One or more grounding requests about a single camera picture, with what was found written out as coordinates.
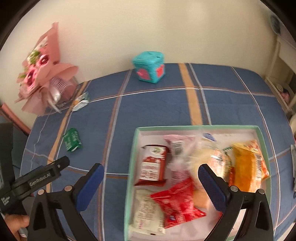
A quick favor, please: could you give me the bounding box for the pink snack packet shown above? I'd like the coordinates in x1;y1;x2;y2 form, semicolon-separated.
164;135;196;186

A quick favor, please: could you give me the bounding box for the clear white bun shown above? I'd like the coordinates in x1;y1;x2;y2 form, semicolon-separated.
188;133;226;190

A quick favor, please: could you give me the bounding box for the bright red snack bag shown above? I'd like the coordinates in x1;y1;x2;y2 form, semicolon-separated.
150;177;206;228

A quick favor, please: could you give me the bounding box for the clear glass vase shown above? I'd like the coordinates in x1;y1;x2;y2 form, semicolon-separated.
54;77;78;108

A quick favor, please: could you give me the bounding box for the green snack packet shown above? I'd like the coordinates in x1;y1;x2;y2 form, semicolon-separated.
63;128;82;152

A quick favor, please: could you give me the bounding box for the dark red milk biscuit packet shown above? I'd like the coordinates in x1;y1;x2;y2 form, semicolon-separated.
135;145;170;187

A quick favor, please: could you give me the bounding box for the white shelf unit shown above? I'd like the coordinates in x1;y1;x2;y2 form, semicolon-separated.
264;36;295;116

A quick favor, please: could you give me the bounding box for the blue plaid tablecloth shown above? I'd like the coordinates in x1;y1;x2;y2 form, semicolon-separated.
21;64;295;240

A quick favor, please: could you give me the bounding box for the white printed snack packet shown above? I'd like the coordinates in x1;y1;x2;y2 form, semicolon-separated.
129;189;166;235

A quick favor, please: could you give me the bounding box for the person's left hand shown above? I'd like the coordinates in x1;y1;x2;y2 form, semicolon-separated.
4;214;30;241

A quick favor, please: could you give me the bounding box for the green cow biscuit packet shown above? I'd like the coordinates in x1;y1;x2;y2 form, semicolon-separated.
223;146;235;167

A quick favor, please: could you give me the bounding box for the teal toy house box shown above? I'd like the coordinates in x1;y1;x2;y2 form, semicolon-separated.
132;51;166;84

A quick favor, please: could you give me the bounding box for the teal rimmed white tray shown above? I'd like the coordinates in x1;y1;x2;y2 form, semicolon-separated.
124;125;270;240

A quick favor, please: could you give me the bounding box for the yellow cake packet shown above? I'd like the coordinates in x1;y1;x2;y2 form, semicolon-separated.
229;143;261;193

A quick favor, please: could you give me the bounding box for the orange chips packet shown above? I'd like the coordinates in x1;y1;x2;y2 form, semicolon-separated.
248;140;270;180

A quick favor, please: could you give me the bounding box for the small white snack wrapper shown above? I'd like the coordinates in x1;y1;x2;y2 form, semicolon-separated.
72;91;90;111

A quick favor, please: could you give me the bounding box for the pink rose bouquet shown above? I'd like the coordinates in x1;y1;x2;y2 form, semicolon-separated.
15;22;78;115

